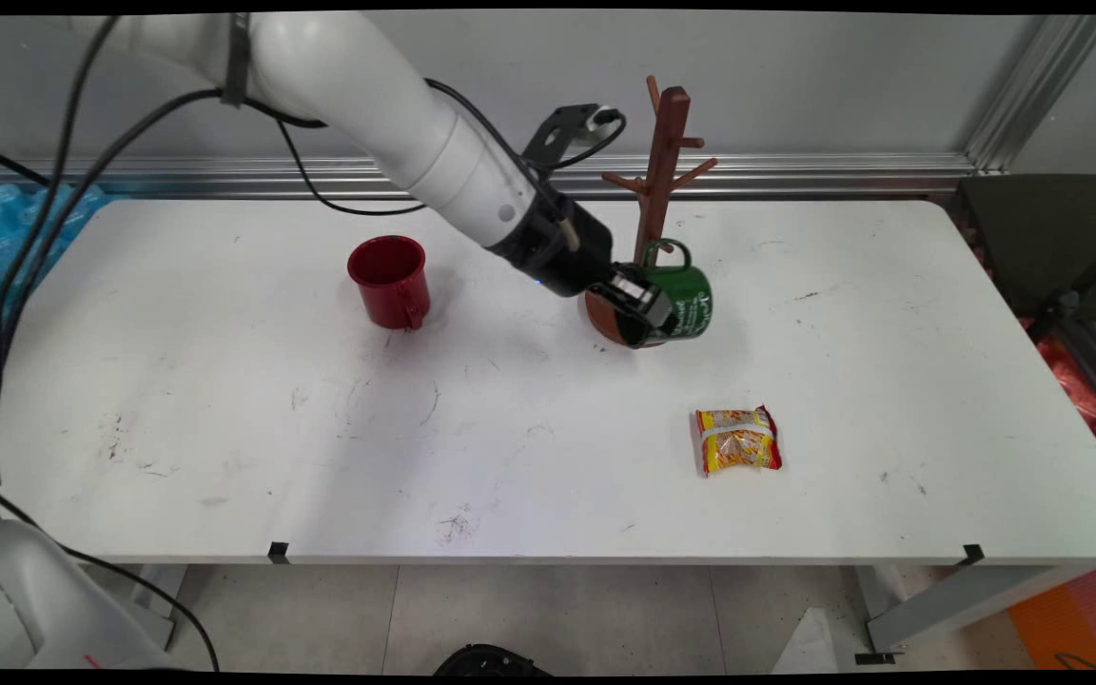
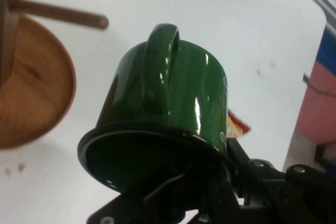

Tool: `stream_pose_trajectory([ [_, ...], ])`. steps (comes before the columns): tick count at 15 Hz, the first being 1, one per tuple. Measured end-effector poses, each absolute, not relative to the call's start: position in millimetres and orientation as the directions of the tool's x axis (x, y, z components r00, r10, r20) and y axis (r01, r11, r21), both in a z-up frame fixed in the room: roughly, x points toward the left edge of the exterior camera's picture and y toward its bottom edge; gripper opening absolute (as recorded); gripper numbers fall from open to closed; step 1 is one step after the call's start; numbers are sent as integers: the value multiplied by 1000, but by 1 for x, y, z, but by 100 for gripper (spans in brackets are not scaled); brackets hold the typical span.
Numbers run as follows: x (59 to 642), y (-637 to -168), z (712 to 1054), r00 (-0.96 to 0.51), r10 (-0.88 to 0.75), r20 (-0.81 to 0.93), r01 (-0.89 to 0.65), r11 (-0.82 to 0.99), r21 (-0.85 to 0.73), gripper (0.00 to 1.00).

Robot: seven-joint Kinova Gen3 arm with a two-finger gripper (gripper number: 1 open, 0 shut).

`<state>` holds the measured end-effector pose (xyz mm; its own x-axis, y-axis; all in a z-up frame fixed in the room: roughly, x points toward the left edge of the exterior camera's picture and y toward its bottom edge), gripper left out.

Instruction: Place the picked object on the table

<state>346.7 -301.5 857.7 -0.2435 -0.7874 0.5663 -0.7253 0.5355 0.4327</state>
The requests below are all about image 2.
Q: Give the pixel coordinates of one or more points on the green enamel mug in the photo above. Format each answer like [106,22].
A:
[183,85]

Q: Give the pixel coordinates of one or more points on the brown wooden mug tree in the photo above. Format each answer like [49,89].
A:
[31,85]

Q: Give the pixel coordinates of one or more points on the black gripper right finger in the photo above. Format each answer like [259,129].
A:
[275,195]

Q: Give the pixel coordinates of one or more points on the yellow red snack packet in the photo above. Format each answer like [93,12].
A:
[236,127]

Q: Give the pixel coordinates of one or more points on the grey table leg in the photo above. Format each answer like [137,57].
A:
[296,153]

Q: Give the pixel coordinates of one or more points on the blue floor sheet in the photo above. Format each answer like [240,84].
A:
[328,48]

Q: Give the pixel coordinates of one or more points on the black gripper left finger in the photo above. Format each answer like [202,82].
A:
[157,208]

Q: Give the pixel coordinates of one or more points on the orange floor mat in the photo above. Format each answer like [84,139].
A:
[320,108]

